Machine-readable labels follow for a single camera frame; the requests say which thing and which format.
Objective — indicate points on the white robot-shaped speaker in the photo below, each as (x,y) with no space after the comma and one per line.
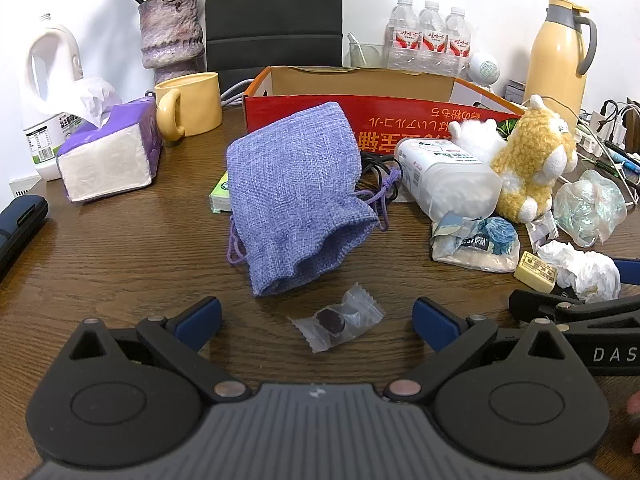
(485,67)

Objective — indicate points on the white power strip with plugs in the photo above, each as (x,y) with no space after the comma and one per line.
(607,127)

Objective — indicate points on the green packet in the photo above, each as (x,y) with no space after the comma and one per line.
(220,195)

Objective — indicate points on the clear plastic bag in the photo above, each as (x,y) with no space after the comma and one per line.
(585,205)

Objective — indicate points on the dark blue case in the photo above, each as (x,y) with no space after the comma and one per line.
(20,225)

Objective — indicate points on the person's right hand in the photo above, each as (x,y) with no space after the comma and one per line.
(636,407)

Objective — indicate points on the glass cup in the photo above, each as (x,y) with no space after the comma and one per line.
(367,55)

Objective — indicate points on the purple tissue pack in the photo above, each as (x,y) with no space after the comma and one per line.
(105,160)

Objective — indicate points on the white tissue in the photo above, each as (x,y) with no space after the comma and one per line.
(580,265)

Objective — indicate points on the wrapped dark candy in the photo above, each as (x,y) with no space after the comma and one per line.
(330,320)

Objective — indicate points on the small grey box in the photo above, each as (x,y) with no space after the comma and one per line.
(515,91)

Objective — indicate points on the white detergent jug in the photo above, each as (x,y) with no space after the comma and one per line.
(37,125)

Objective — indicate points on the purple burlap pouch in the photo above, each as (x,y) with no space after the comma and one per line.
(290,185)

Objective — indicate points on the black paper bag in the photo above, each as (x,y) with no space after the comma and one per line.
(275,10)

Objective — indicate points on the yellow mug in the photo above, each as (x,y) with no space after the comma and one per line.
(195,105)

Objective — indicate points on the blue pen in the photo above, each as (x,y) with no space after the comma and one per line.
(622,157)

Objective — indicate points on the yellow plush toy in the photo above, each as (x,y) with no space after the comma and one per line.
(530,150)

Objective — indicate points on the orange cardboard box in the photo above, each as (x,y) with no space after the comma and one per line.
(350,82)

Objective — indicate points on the spoon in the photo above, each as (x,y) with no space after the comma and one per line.
(354,42)

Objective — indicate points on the white plush toy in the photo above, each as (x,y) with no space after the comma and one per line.
(477,137)

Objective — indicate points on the small yellow packet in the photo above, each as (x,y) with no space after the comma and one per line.
(535,272)

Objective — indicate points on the blue white snack packet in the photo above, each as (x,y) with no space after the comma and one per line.
(475,250)

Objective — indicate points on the small white sachet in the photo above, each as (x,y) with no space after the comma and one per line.
(542,232)

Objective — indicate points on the purple textured vase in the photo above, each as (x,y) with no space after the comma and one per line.
(172,35)

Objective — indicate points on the clear water bottle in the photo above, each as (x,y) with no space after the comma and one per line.
(431,37)
(401,35)
(458,40)

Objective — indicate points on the yellow thermos jug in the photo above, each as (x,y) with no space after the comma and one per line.
(555,60)

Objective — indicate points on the white plastic container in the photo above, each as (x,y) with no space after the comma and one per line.
(450,185)

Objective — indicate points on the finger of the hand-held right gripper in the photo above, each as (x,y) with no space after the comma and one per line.
(630,266)
(540,305)

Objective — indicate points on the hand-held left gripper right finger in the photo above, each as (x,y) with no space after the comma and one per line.
(435,322)

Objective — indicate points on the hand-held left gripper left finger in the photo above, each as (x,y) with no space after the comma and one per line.
(202,317)

